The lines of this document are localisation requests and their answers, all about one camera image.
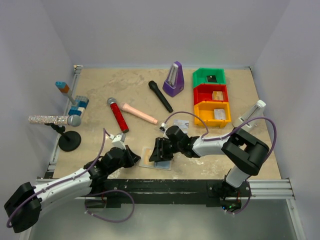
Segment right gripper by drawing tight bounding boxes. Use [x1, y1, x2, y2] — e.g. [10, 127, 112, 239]
[149, 136, 183, 162]

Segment blue credit cards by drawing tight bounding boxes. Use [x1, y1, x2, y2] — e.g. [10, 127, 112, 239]
[141, 147, 172, 170]

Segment gold VIP card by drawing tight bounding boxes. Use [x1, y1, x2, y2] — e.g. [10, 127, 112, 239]
[143, 148, 153, 167]

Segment beige leather card holder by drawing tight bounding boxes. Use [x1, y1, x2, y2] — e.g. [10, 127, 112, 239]
[138, 146, 173, 171]

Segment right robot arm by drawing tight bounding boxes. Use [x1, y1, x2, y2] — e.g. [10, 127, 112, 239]
[148, 125, 275, 198]

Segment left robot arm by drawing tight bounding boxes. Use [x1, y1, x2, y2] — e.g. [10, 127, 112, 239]
[4, 145, 141, 233]

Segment card stack in yellow bin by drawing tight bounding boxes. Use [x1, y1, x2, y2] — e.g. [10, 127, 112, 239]
[213, 108, 226, 121]

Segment pink microphone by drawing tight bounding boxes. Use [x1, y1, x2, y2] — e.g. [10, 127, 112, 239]
[119, 102, 158, 125]

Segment black microphone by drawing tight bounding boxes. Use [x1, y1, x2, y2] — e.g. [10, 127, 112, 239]
[148, 80, 173, 113]

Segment red glitter microphone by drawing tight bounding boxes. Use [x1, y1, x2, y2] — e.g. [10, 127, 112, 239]
[107, 97, 129, 134]

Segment yellow storage bin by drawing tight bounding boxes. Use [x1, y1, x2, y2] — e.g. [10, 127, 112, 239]
[194, 101, 232, 128]

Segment black microphone stand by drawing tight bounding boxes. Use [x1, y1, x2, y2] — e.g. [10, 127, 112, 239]
[45, 123, 82, 152]

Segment purple metronome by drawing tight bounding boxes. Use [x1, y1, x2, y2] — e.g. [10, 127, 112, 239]
[162, 61, 185, 98]

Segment silver glitter microphone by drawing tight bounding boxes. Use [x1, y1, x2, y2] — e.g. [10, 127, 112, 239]
[28, 115, 82, 127]

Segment red storage bin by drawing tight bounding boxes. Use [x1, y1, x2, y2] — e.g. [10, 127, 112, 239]
[193, 83, 229, 105]

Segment blue toy brick tower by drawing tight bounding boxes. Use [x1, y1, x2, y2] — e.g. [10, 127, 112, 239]
[55, 81, 90, 119]

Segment wooden block in red bin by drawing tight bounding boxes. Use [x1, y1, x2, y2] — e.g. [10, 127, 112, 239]
[212, 91, 224, 102]

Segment green storage bin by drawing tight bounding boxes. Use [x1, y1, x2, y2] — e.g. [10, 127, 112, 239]
[192, 68, 226, 88]

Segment black item in green bin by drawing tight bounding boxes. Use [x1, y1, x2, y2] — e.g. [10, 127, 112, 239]
[206, 75, 217, 83]

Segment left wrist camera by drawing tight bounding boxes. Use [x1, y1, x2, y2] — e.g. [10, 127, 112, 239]
[111, 133, 126, 150]

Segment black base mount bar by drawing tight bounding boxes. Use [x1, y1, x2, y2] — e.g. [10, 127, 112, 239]
[89, 179, 251, 208]

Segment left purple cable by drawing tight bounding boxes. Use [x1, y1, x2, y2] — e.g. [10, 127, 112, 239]
[6, 128, 113, 228]

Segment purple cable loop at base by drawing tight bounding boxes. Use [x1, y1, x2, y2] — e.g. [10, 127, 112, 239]
[84, 188, 137, 223]

